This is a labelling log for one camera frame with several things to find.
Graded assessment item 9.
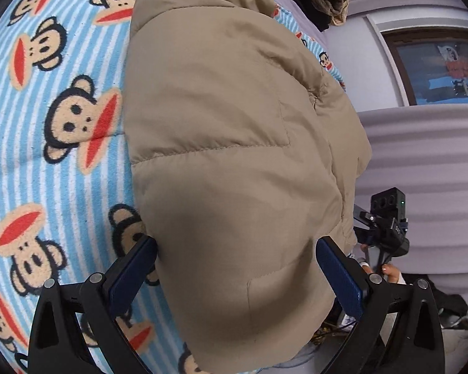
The monkey print striped blanket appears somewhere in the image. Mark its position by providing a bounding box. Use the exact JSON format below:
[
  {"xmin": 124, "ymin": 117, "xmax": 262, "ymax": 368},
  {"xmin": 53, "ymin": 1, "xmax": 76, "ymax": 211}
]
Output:
[{"xmin": 0, "ymin": 0, "xmax": 348, "ymax": 374}]

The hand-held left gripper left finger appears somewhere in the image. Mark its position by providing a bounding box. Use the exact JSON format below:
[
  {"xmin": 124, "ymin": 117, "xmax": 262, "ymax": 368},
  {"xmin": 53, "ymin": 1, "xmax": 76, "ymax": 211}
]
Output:
[{"xmin": 25, "ymin": 236, "xmax": 158, "ymax": 374}]

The person's dark clothing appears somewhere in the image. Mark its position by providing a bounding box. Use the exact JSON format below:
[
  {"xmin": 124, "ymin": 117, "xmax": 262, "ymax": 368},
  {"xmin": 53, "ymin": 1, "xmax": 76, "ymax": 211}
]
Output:
[{"xmin": 425, "ymin": 278, "xmax": 468, "ymax": 326}]

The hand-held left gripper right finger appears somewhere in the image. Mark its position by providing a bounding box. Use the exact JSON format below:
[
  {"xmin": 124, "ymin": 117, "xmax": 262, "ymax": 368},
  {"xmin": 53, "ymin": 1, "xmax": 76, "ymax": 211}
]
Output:
[{"xmin": 315, "ymin": 236, "xmax": 445, "ymax": 374}]

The beige puffer jacket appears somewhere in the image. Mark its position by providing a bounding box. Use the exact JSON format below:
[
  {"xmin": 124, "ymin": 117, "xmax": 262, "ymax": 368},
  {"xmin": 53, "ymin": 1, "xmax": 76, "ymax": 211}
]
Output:
[{"xmin": 123, "ymin": 0, "xmax": 373, "ymax": 372}]

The window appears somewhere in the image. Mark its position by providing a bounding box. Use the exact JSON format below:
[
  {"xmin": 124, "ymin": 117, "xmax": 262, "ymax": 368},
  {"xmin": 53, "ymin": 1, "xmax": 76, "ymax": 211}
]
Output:
[{"xmin": 381, "ymin": 26, "xmax": 468, "ymax": 107}]

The person's right hand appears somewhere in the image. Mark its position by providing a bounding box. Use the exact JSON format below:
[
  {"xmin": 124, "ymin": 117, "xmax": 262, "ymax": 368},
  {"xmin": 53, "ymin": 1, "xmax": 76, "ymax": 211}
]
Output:
[{"xmin": 359, "ymin": 242, "xmax": 405, "ymax": 286}]

